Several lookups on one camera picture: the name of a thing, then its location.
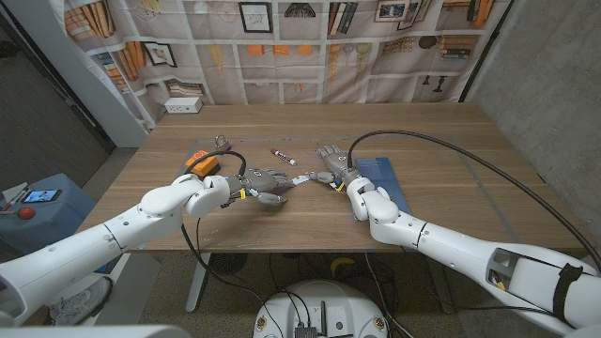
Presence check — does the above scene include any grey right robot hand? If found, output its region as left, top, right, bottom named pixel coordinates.
left=308, top=145, right=362, bottom=188

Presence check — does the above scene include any blue notebook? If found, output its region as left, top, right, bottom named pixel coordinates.
left=352, top=156, right=412, bottom=222

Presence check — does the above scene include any grey sneaker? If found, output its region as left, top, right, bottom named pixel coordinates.
left=48, top=276, right=115, bottom=326

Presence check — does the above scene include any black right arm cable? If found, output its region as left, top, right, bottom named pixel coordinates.
left=347, top=130, right=601, bottom=273

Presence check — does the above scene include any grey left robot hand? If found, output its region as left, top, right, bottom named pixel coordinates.
left=224, top=167, right=297, bottom=207

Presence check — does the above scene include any orange emergency stop box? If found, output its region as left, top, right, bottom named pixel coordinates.
left=184, top=149, right=222, bottom=178

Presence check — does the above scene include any black round fan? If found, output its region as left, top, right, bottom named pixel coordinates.
left=209, top=253, right=249, bottom=276

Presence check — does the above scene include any blue-grey cabinet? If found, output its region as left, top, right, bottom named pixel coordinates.
left=0, top=173, right=98, bottom=257

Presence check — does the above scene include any black backdrop pole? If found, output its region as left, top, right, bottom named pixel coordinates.
left=458, top=0, right=516, bottom=103

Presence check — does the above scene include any printed bookshelf backdrop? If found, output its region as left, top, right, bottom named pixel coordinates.
left=63, top=0, right=513, bottom=128

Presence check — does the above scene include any grey table leg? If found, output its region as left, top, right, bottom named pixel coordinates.
left=424, top=255, right=456, bottom=315

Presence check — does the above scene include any yellow curved object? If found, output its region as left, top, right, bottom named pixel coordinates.
left=330, top=256, right=357, bottom=277

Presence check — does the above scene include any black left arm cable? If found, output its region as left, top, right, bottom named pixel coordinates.
left=179, top=149, right=285, bottom=338

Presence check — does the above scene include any black smartphone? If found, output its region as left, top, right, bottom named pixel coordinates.
left=22, top=188, right=63, bottom=204

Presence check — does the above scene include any maroon and white marker pen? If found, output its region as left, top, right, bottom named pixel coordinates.
left=270, top=147, right=298, bottom=166

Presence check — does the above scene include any white table leg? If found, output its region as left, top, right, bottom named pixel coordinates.
left=185, top=253, right=212, bottom=314

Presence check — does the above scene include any white power strip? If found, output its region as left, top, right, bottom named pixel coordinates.
left=163, top=96, right=204, bottom=115

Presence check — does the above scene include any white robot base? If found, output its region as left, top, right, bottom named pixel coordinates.
left=252, top=280, right=390, bottom=338

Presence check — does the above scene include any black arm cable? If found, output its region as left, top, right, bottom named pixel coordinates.
left=179, top=149, right=285, bottom=338
left=347, top=130, right=601, bottom=273

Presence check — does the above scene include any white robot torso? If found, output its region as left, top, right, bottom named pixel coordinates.
left=0, top=324, right=192, bottom=338

